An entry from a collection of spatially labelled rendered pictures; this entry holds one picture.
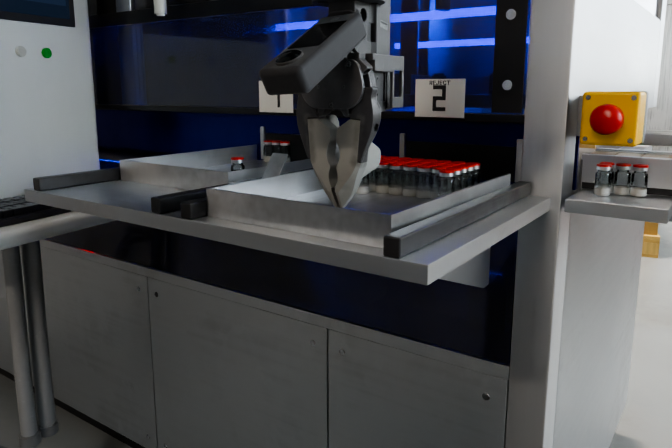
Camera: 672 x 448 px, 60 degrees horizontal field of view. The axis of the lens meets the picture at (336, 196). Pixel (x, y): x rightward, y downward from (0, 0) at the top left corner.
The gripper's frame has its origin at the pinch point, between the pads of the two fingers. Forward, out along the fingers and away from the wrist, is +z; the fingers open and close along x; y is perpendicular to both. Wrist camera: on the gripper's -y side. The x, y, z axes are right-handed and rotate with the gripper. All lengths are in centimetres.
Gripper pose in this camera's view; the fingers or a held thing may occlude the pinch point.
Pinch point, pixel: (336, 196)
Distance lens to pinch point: 57.8
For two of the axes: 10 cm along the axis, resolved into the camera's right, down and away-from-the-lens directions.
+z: 0.0, 9.8, 1.8
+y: 5.7, -1.5, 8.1
